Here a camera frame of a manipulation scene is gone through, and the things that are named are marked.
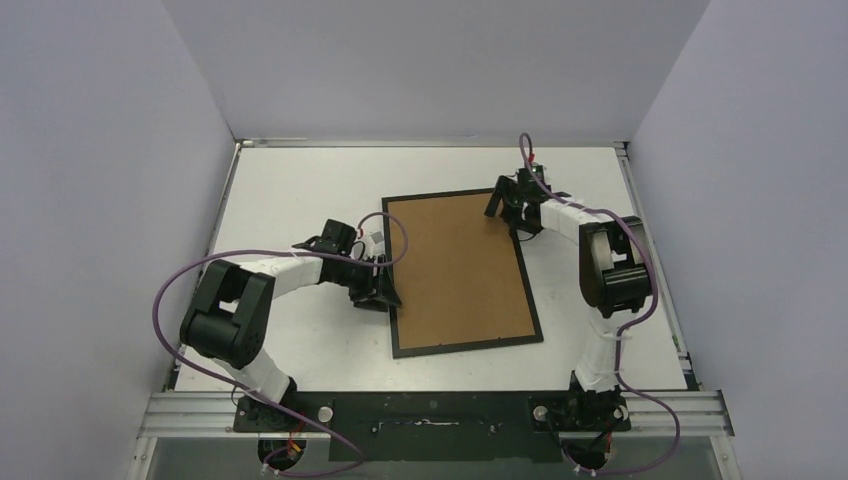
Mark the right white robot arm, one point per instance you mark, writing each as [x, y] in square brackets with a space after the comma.
[614, 280]

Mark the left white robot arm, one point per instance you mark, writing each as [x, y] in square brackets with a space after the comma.
[227, 319]

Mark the black picture frame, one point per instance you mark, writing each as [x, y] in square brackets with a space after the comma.
[464, 348]

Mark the brown cardboard backing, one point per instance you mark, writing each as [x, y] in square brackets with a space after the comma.
[457, 272]

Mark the aluminium front rail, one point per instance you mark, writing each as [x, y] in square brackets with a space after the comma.
[212, 414]

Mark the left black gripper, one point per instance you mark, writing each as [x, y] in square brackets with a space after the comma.
[374, 287]

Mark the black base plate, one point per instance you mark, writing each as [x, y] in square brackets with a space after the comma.
[461, 426]

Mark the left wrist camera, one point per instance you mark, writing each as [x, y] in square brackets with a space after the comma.
[373, 245]

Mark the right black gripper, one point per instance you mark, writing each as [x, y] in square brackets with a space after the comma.
[510, 201]

